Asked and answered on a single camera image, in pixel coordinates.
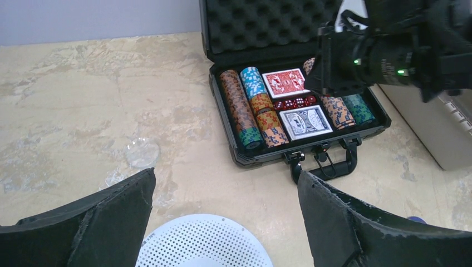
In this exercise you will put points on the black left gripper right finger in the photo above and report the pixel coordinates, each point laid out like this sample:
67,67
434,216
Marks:
343,230

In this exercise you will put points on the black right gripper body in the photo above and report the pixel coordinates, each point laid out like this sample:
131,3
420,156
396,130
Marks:
342,64

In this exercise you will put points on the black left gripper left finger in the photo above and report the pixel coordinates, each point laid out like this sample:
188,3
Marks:
103,229

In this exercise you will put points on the blue small blind button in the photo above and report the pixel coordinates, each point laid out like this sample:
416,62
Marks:
416,219

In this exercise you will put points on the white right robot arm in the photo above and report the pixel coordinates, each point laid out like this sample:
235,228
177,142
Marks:
423,44

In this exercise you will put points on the black poker set case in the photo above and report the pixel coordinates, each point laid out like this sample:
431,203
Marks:
272,35

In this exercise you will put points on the dark green chip stack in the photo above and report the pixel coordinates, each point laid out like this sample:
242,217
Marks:
359,109

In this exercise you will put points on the peach chip stack right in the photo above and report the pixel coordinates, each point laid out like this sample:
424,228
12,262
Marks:
335,106

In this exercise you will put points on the red playing card deck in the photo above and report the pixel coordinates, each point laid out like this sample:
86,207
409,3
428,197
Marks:
286,83

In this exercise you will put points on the blue playing card deck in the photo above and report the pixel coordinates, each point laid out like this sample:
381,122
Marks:
305,122

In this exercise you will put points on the red dice row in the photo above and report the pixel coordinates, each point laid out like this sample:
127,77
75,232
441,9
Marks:
294,103

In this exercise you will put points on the light blue chip stack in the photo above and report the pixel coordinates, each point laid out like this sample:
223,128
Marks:
252,82

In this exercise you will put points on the orange yellow chip stack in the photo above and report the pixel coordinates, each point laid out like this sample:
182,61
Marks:
268,121

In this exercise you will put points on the translucent plastic toolbox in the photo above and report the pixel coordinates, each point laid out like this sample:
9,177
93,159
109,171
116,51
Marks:
443,124

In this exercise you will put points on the white perforated cable spool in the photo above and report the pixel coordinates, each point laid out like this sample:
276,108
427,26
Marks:
202,240

